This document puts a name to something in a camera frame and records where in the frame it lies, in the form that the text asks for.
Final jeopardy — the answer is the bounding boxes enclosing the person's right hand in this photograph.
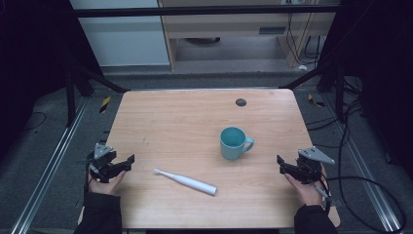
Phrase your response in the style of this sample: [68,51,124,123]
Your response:
[283,165,328,208]

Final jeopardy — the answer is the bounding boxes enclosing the black metal stand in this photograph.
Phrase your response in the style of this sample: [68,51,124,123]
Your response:
[278,59,347,124]
[63,57,131,129]

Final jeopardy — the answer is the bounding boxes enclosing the person's left hand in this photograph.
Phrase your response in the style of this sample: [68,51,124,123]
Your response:
[87,170,128,196]

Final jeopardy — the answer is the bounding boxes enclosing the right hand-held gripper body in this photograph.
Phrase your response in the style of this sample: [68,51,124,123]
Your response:
[293,145,336,185]

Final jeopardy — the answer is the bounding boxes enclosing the black floor cable bundle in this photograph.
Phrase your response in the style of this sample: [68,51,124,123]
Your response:
[305,76,366,150]

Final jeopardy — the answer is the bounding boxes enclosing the black curtain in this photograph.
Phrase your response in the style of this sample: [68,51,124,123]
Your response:
[316,0,413,183]
[0,0,104,160]

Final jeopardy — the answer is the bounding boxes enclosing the aluminium floor rail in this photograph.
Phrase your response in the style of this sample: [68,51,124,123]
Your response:
[9,97,90,234]
[322,92,404,232]

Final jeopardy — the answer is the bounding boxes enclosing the black horizontal frame bar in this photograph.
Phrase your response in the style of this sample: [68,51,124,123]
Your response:
[72,5,341,19]

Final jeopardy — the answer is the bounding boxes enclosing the teal cup with handle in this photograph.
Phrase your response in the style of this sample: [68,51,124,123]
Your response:
[219,126,255,161]

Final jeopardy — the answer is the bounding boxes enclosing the light wooden desk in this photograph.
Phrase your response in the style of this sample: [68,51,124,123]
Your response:
[158,0,341,70]

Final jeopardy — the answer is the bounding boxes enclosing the yellow black tape piece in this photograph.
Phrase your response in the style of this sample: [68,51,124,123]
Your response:
[307,93,325,108]
[98,96,112,114]

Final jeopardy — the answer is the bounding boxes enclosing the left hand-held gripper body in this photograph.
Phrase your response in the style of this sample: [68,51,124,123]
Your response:
[85,142,119,183]

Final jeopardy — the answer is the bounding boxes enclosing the black hanging desk cables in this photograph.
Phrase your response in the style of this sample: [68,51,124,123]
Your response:
[284,3,326,66]

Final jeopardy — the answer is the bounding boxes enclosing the thin black floor cable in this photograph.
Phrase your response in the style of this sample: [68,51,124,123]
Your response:
[21,111,48,132]

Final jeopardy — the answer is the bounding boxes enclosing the white electric toothbrush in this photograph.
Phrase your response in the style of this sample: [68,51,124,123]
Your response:
[153,167,218,197]

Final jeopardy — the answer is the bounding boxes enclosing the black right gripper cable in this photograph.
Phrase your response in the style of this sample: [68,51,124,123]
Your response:
[322,123,407,234]

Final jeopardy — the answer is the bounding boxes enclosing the white cabinet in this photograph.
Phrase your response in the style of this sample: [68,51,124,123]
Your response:
[69,0,171,68]

